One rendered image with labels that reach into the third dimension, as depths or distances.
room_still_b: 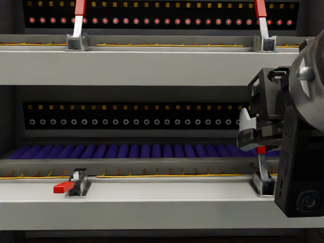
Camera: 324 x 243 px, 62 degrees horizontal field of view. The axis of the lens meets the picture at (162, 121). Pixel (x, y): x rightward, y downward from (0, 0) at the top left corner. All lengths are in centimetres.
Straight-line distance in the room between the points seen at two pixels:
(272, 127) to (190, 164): 17
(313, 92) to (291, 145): 8
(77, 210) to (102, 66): 20
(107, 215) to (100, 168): 8
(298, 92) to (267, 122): 9
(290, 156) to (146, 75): 21
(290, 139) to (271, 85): 7
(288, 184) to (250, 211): 12
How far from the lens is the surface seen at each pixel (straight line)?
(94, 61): 38
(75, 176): 40
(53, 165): 46
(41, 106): 57
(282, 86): 32
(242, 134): 35
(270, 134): 31
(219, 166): 45
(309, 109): 24
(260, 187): 41
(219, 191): 41
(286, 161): 29
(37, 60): 41
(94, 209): 40
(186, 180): 42
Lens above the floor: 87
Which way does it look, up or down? level
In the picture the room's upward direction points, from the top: straight up
